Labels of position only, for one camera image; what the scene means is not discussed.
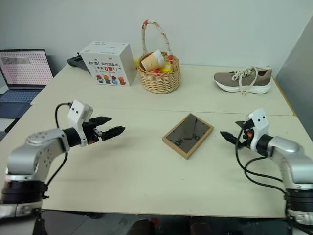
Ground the black flat device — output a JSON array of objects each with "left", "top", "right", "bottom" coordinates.
[{"left": 67, "top": 51, "right": 87, "bottom": 72}]

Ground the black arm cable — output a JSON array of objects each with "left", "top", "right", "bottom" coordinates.
[
  {"left": 234, "top": 128, "right": 288, "bottom": 196},
  {"left": 45, "top": 102, "right": 74, "bottom": 187}
]

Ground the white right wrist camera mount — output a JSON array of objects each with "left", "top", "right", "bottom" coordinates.
[{"left": 246, "top": 107, "right": 270, "bottom": 150}]

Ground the wooden picture frame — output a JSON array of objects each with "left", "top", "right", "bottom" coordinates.
[{"left": 161, "top": 113, "right": 214, "bottom": 160}]

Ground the tan paper cup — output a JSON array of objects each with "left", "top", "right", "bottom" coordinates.
[{"left": 141, "top": 49, "right": 165, "bottom": 72}]

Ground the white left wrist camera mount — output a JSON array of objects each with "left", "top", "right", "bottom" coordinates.
[{"left": 67, "top": 99, "right": 94, "bottom": 147}]

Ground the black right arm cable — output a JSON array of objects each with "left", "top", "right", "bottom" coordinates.
[{"left": 234, "top": 128, "right": 288, "bottom": 196}]

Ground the taupe sneaker with white sole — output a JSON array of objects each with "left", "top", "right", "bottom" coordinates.
[{"left": 213, "top": 65, "right": 273, "bottom": 97}]

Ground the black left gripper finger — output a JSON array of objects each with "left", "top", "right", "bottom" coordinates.
[
  {"left": 90, "top": 117, "right": 112, "bottom": 127},
  {"left": 100, "top": 126, "right": 126, "bottom": 141}
]

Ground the open laptop computer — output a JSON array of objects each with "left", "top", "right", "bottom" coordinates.
[{"left": 0, "top": 49, "right": 54, "bottom": 133}]

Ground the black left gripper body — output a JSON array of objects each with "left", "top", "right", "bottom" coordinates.
[{"left": 82, "top": 119, "right": 103, "bottom": 146}]

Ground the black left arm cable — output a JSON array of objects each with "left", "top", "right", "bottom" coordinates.
[{"left": 45, "top": 102, "right": 74, "bottom": 187}]

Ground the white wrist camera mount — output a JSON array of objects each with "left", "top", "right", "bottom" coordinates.
[
  {"left": 67, "top": 99, "right": 94, "bottom": 147},
  {"left": 246, "top": 107, "right": 270, "bottom": 150}
]

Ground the white printed cardboard box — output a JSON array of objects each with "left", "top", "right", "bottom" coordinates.
[{"left": 80, "top": 40, "right": 135, "bottom": 87}]

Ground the grey partition panel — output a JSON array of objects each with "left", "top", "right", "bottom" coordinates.
[{"left": 274, "top": 17, "right": 313, "bottom": 144}]

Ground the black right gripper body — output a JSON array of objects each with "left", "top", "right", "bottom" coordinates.
[{"left": 238, "top": 119, "right": 255, "bottom": 150}]

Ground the woven wicker basket with handle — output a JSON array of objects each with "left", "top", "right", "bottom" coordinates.
[{"left": 136, "top": 19, "right": 182, "bottom": 94}]

